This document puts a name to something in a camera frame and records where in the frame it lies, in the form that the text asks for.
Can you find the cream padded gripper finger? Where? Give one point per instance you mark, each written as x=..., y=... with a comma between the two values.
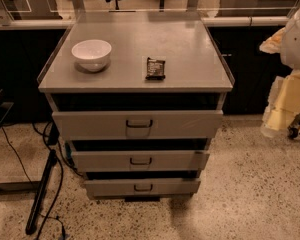
x=284, y=97

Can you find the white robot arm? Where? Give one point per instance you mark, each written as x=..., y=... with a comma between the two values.
x=284, y=97

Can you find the grey drawer cabinet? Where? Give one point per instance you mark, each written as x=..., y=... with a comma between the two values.
x=196, y=78

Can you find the grey top drawer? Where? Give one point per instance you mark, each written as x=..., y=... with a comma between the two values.
x=117, y=125

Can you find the dark snack bar packet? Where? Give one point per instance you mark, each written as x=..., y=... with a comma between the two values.
x=155, y=69

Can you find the white ceramic bowl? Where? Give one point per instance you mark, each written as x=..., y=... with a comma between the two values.
x=92, y=55

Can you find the black floor bar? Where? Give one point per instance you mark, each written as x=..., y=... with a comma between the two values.
x=40, y=193

